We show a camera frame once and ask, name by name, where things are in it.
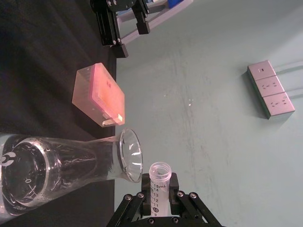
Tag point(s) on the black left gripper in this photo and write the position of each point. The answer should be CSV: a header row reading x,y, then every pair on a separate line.
x,y
120,4

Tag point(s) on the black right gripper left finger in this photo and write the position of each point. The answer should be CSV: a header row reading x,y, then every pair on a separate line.
x,y
146,201

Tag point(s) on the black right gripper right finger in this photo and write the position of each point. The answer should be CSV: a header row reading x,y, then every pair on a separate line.
x,y
174,201

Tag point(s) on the clear graduated plastic tube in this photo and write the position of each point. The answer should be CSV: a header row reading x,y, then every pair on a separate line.
x,y
160,186

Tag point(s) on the blue box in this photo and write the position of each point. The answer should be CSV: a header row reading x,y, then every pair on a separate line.
x,y
176,2

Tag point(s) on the translucent pink lidded box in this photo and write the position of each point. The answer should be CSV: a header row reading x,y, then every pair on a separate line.
x,y
104,97

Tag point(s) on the clear glass conical flask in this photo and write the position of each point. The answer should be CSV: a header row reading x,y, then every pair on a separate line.
x,y
71,163

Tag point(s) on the black table cloth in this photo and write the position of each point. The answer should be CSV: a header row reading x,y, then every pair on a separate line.
x,y
42,59

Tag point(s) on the grey power strip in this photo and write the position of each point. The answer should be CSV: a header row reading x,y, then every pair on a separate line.
x,y
272,91

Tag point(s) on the pale grey metal frame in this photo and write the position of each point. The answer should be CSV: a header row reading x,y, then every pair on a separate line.
x,y
163,16

